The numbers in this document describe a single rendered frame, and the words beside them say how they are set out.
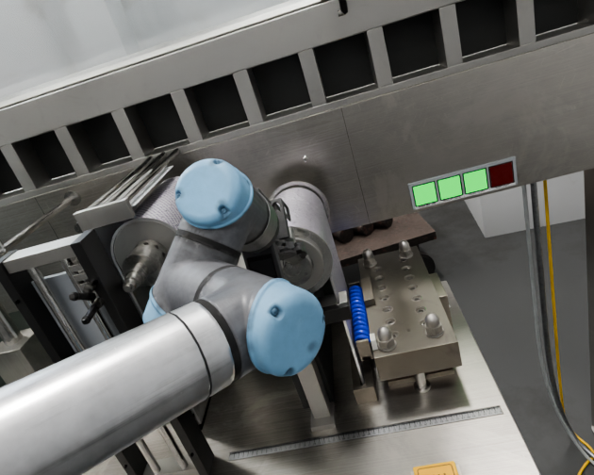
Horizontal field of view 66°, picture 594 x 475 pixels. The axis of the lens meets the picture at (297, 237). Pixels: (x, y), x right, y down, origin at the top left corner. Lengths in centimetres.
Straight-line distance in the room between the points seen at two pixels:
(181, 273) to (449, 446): 63
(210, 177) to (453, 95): 74
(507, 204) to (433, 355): 244
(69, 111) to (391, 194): 79
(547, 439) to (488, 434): 117
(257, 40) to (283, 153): 25
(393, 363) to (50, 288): 63
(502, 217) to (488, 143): 218
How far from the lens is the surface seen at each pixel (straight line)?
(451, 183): 116
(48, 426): 33
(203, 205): 47
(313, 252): 82
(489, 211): 329
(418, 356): 93
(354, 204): 115
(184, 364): 35
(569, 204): 344
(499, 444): 94
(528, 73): 116
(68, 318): 87
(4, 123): 132
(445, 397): 101
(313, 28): 107
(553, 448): 209
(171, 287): 48
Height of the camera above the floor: 163
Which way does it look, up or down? 24 degrees down
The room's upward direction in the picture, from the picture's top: 18 degrees counter-clockwise
